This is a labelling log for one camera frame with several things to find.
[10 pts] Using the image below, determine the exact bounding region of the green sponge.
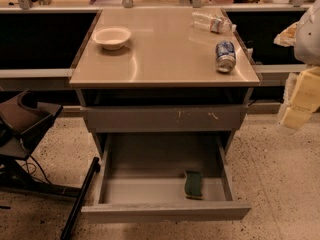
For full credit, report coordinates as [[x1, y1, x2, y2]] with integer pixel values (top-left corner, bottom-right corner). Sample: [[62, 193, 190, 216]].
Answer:
[[184, 171, 203, 200]]

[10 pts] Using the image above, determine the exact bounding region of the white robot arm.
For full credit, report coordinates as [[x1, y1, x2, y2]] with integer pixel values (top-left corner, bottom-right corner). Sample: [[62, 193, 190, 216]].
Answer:
[[274, 4, 320, 135]]

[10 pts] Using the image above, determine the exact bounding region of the grey drawer cabinet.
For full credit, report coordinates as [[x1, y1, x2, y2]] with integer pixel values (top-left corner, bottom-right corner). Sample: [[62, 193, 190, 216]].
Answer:
[[70, 7, 260, 150]]

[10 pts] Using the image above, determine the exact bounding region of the open middle drawer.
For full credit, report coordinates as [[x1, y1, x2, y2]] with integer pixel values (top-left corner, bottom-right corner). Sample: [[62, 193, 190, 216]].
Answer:
[[82, 132, 251, 223]]

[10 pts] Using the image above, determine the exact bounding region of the closed top drawer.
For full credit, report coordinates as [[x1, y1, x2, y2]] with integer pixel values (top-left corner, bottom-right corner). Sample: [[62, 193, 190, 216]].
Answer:
[[81, 105, 248, 133]]

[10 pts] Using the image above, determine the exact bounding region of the blue soda can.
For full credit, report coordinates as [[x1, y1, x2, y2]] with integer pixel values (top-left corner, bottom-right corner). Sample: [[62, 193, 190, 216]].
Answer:
[[215, 41, 236, 73]]

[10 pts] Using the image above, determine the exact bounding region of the clear plastic water bottle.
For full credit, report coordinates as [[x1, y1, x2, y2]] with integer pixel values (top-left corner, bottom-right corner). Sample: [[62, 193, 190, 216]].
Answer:
[[192, 11, 233, 34]]

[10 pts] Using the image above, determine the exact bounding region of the white bowl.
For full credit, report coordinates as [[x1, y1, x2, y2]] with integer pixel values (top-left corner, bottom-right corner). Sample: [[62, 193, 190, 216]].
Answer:
[[92, 27, 131, 51]]

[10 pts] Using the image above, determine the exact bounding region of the black floor cable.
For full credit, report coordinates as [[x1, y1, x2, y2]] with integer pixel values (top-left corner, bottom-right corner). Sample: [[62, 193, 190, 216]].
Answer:
[[20, 155, 54, 186]]

